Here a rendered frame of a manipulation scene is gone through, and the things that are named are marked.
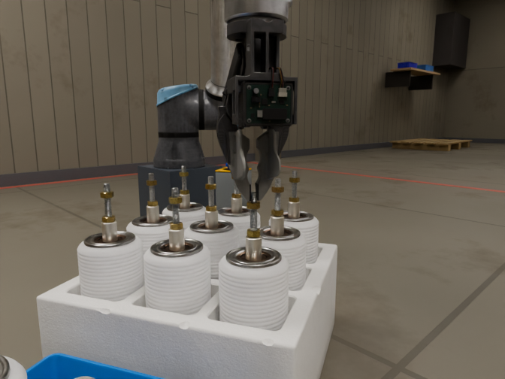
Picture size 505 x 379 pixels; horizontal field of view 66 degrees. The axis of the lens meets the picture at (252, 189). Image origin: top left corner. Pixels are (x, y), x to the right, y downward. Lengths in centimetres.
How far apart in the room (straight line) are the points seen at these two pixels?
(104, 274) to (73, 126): 255
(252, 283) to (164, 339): 14
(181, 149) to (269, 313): 68
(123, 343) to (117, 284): 8
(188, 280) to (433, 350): 52
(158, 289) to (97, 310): 9
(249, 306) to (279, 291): 4
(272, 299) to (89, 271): 27
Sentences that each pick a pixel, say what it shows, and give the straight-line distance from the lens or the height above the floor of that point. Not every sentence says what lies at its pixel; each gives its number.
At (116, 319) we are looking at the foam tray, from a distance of 58.
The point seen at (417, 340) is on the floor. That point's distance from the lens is 89.
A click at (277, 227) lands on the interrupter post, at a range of 62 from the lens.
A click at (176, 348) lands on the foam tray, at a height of 15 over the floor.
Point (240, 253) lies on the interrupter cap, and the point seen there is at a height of 25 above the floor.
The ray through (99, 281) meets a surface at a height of 20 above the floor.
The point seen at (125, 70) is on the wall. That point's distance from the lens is 331.
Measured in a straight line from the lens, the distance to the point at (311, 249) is 73.
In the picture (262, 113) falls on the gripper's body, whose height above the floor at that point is 44.
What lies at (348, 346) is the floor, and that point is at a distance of 83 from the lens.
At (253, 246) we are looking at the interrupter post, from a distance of 51.
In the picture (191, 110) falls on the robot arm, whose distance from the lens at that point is 110.
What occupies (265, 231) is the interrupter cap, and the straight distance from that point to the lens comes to 64.
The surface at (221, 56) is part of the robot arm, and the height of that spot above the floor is 59.
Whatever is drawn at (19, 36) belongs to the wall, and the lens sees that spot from 308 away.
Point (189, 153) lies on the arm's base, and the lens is 110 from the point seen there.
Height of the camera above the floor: 44
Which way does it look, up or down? 10 degrees down
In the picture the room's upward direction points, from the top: straight up
